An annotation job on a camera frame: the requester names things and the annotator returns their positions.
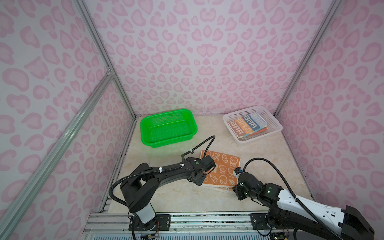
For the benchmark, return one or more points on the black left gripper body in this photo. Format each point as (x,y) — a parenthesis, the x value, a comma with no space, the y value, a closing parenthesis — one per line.
(200,182)

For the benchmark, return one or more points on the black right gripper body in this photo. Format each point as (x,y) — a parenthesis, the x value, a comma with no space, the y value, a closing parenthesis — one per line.
(241,194)

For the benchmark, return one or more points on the peach patterned towel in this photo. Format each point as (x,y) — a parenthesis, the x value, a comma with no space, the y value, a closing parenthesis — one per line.
(222,176)

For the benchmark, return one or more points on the orange blue lettered towel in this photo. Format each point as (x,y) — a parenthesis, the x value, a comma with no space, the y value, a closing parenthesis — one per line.
(248,125)

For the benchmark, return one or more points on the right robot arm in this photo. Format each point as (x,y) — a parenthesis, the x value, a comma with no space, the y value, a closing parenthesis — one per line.
(287,211)

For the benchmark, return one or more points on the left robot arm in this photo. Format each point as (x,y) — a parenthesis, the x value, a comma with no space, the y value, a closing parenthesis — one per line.
(139,187)

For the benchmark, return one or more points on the green plastic basket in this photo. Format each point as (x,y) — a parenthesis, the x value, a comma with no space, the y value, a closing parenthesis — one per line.
(168,128)

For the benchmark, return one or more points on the white plastic basket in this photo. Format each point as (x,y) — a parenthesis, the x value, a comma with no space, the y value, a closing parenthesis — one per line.
(273,124)

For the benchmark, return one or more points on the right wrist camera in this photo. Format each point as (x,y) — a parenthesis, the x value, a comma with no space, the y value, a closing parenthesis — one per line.
(237,171)

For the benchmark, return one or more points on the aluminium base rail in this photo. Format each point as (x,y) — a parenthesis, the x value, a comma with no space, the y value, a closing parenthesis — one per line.
(189,226)

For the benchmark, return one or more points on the aluminium frame post right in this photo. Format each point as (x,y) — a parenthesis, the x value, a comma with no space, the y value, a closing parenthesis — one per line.
(329,17)

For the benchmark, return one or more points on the aluminium frame post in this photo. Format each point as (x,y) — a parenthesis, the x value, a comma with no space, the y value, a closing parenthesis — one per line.
(91,27)
(329,17)

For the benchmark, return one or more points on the aluminium frame post left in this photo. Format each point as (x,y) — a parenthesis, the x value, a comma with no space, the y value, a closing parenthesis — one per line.
(91,27)

